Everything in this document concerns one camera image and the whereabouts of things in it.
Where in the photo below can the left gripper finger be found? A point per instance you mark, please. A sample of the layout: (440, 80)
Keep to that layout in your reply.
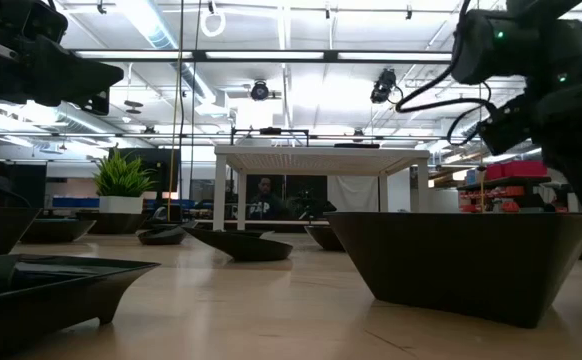
(71, 75)

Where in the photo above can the black leaf-shaped plate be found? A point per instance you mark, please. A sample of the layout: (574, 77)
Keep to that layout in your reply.
(61, 231)
(323, 237)

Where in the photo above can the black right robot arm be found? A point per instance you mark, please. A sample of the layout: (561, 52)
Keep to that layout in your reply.
(521, 45)

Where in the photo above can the shelf unit with red bins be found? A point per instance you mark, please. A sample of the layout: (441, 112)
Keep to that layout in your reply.
(516, 170)

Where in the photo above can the small potted green plant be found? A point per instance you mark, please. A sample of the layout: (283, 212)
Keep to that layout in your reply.
(121, 202)

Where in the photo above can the black small square plate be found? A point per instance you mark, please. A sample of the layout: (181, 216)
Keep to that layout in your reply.
(46, 300)
(171, 223)

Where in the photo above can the black ceiling spotlight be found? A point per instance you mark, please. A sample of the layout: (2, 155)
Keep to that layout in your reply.
(259, 90)

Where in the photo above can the white hanging cloth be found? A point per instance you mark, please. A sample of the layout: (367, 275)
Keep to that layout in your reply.
(353, 192)

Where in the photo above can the overhead beam with light strips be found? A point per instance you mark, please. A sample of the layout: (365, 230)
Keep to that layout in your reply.
(328, 56)

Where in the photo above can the white perforated shelf rack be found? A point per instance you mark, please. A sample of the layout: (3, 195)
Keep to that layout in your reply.
(321, 161)

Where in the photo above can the dark background plant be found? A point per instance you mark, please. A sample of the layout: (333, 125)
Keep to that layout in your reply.
(316, 207)

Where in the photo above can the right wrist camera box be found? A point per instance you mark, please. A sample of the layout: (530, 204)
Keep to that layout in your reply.
(511, 125)

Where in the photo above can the black ceiling camera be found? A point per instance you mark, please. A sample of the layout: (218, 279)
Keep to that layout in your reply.
(383, 85)

